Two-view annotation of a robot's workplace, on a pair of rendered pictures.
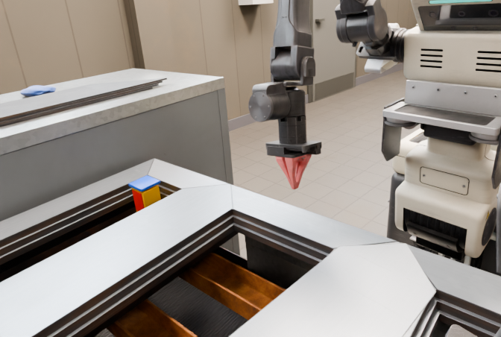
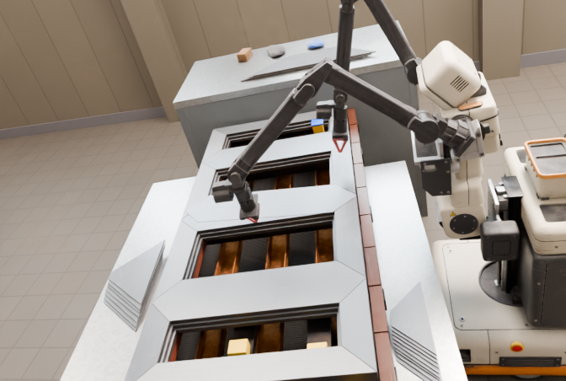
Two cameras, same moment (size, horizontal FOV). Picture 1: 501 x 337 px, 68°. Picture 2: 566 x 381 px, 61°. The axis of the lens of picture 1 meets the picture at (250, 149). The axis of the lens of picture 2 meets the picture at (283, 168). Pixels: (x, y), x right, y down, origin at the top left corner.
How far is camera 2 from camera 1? 1.69 m
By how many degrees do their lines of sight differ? 54
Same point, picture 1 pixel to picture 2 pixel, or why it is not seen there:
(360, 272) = (325, 195)
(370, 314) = (306, 206)
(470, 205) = (445, 203)
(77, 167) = not seen: hidden behind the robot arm
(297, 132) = (336, 127)
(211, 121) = (400, 86)
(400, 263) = (340, 200)
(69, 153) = not seen: hidden behind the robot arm
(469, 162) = (454, 178)
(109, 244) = (280, 146)
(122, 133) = (328, 88)
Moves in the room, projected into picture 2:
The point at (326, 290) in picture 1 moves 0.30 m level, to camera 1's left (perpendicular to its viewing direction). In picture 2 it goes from (307, 194) to (265, 170)
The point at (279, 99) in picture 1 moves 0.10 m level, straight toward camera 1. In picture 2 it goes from (323, 111) to (303, 122)
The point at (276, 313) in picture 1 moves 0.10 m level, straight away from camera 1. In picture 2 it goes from (287, 191) to (306, 180)
